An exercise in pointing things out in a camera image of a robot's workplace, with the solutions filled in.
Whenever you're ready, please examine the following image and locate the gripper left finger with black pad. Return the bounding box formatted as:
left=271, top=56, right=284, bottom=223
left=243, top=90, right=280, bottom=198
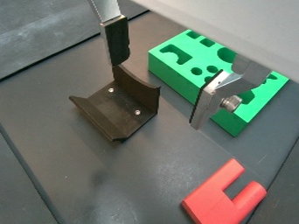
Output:
left=88, top=0, right=129, bottom=67

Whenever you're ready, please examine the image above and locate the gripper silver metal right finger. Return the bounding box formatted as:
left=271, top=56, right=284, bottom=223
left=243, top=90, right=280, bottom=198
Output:
left=189, top=54, right=271, bottom=130

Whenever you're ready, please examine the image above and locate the red square-circle object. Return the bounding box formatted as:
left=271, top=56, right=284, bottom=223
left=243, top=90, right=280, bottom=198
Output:
left=181, top=158, right=267, bottom=224

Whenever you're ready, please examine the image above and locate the black curved fixture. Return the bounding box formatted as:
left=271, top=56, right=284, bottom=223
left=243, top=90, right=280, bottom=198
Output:
left=69, top=65, right=160, bottom=142

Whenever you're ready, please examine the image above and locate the green foam shape tray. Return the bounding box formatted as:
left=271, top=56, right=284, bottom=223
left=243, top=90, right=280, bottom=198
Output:
left=148, top=30, right=288, bottom=137

